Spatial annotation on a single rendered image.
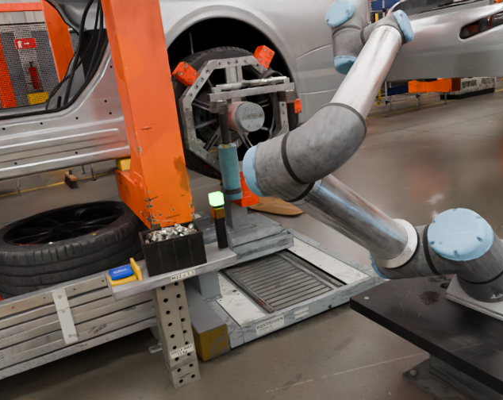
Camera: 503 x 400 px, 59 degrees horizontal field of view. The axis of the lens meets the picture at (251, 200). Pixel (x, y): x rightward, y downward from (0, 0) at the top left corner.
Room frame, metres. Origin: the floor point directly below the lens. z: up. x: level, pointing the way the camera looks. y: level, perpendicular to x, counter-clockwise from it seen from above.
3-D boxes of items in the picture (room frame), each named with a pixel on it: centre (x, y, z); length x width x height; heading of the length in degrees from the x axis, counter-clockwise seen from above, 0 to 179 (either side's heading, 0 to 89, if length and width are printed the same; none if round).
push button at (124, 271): (1.35, 0.46, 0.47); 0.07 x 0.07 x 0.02; 25
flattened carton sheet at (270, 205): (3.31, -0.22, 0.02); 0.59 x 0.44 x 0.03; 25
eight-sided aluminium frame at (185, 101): (2.20, 0.02, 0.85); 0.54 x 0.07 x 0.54; 115
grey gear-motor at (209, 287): (1.98, 0.27, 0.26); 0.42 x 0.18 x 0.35; 25
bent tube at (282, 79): (2.13, -0.12, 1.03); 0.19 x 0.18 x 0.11; 25
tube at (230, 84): (2.05, 0.06, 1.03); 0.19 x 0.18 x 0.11; 25
